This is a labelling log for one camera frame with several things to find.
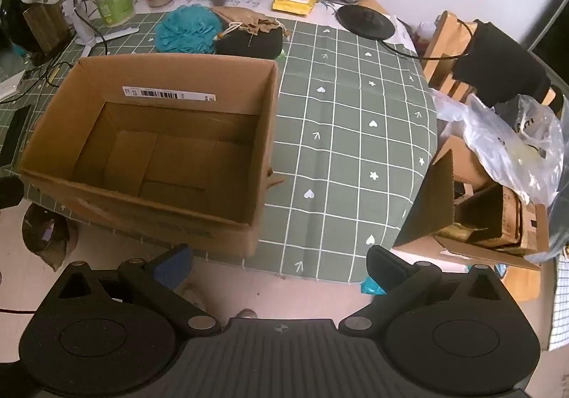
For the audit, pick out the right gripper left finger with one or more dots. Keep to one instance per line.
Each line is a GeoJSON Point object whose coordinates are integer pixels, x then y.
{"type": "Point", "coordinates": [155, 283]}

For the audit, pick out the clear plastic bag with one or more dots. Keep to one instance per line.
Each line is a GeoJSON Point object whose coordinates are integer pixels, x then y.
{"type": "Point", "coordinates": [519, 143]}

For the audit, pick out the black kettle base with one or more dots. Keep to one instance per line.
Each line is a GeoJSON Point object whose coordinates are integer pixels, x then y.
{"type": "Point", "coordinates": [365, 22]}

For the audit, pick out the black cloth on chair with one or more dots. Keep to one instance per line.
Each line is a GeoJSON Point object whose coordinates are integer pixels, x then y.
{"type": "Point", "coordinates": [498, 68]}

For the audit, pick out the brown burlap pouch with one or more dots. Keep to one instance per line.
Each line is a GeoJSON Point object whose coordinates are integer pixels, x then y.
{"type": "Point", "coordinates": [246, 20]}

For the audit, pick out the white gimbal tripod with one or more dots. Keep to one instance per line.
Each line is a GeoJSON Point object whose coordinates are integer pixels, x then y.
{"type": "Point", "coordinates": [88, 36]}

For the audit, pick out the black sponge pad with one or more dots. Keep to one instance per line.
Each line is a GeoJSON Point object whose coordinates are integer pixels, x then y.
{"type": "Point", "coordinates": [263, 45]}

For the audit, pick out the teal bath loofah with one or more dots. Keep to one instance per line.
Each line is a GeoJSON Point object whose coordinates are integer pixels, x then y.
{"type": "Point", "coordinates": [188, 29]}

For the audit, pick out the black kettle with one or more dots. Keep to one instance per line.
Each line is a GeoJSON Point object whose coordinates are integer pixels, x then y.
{"type": "Point", "coordinates": [39, 29]}

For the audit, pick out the green label jar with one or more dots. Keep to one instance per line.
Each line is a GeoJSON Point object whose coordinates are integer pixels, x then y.
{"type": "Point", "coordinates": [115, 12]}

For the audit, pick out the open cardboard box on floor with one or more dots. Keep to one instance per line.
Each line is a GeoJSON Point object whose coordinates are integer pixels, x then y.
{"type": "Point", "coordinates": [462, 216]}

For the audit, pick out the wooden chair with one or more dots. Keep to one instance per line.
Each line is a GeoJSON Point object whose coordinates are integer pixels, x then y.
{"type": "Point", "coordinates": [449, 42]}

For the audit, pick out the yellow wet wipes pack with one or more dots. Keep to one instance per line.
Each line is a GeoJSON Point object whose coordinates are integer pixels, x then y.
{"type": "Point", "coordinates": [295, 7]}

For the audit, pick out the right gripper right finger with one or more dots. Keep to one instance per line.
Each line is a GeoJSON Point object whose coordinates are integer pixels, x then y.
{"type": "Point", "coordinates": [405, 285]}

